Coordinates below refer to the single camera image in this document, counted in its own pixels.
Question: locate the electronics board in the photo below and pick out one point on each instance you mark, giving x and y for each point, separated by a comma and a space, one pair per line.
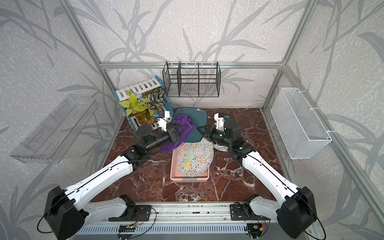
254, 231
126, 229

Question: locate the dark green square plate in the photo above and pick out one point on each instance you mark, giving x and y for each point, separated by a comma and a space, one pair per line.
199, 119

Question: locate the pink plastic basket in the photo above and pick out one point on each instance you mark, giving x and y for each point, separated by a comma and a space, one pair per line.
178, 177

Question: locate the colourful patterned round plate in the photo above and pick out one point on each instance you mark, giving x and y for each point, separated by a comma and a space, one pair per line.
193, 159

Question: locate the black wire basket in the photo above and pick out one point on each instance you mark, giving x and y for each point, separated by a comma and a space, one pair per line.
192, 80

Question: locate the left electronics board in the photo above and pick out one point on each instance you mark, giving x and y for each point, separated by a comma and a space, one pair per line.
126, 229

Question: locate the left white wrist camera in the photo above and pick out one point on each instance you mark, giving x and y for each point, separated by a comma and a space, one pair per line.
163, 119

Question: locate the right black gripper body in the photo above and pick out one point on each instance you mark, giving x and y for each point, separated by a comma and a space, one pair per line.
216, 135

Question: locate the potted plant glass vase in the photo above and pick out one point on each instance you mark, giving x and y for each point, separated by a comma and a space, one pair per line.
144, 106

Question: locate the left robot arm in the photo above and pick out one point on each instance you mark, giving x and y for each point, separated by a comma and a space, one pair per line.
64, 211

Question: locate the purple cloth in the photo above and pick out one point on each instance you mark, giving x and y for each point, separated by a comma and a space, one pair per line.
179, 120

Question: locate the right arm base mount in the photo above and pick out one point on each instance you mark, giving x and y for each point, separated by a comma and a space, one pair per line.
243, 212

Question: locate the white mesh wall basket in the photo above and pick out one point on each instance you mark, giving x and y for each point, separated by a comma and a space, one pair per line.
301, 130

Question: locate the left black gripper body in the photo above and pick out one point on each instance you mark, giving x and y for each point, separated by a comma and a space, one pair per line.
171, 136

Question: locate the blue white slatted crate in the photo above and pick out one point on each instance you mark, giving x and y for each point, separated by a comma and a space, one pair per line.
141, 88

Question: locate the striped plaid round plate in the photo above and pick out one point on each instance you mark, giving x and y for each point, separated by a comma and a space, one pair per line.
220, 147

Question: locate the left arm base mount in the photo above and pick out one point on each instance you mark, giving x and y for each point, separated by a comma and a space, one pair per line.
133, 212

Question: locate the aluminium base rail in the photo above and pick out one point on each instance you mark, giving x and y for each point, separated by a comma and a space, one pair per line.
191, 212

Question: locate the clear acrylic wall shelf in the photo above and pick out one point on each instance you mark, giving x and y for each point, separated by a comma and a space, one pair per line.
50, 141

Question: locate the right electronics board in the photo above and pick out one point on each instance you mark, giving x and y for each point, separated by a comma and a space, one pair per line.
254, 231

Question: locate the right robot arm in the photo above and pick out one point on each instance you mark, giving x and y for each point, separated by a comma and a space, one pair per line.
294, 208

